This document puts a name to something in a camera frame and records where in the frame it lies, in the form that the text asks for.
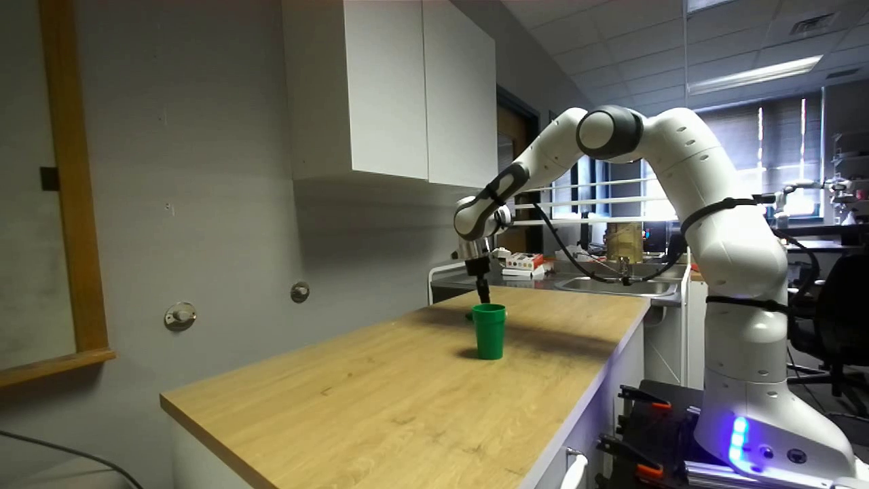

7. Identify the window with blinds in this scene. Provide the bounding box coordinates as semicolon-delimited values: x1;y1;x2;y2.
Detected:
694;89;828;223

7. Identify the brown paper bag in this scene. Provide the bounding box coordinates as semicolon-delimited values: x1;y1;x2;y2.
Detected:
603;223;647;267

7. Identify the black floor cable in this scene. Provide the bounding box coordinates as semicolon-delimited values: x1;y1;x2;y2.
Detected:
0;425;148;489

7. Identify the red and white box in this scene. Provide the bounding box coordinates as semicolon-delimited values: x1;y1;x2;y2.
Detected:
501;253;555;283

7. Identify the stainless steel sink counter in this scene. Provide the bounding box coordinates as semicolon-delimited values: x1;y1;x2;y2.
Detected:
427;257;685;307

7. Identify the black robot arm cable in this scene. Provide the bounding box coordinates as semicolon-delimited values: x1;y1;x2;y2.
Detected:
531;201;694;286

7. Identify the green plastic cup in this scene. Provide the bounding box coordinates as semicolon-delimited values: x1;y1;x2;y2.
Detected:
468;300;512;362

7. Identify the white wire dish rack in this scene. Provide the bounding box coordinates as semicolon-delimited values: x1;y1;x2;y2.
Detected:
506;173;657;273

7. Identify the white wall cabinet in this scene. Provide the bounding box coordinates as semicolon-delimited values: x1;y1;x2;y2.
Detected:
281;0;501;189

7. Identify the black office chair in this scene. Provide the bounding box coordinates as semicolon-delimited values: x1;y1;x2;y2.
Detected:
786;235;869;420

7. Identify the ceiling light panel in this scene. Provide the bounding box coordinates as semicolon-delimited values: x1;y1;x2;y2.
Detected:
685;52;825;98

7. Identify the wood framed whiteboard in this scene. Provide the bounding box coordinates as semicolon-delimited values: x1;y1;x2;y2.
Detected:
0;0;118;390

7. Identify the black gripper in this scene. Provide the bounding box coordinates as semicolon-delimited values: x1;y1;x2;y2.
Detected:
463;235;498;307

